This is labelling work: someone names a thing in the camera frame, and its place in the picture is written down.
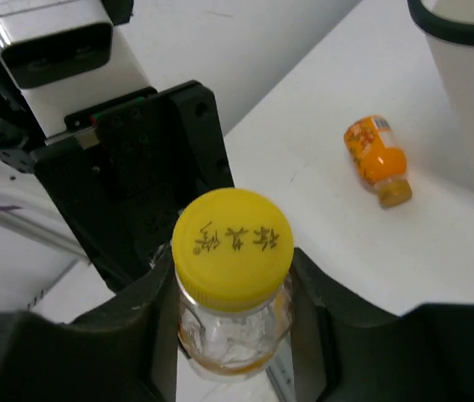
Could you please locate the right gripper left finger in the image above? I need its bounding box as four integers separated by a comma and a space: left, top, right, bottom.
0, 252, 178, 401

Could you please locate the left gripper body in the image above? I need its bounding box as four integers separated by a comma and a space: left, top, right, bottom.
31, 80, 234, 291

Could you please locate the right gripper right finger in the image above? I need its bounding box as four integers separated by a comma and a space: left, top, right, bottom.
291, 250, 474, 401

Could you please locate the clear bottle yellow cap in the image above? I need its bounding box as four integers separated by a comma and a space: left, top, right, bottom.
171, 188, 295, 381

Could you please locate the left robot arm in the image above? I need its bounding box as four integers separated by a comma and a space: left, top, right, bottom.
0, 65, 233, 291

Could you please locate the orange juice bottle left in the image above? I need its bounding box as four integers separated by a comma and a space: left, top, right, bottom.
343, 115, 413, 209

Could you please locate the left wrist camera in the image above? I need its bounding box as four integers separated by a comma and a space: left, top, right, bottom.
0, 1, 150, 137

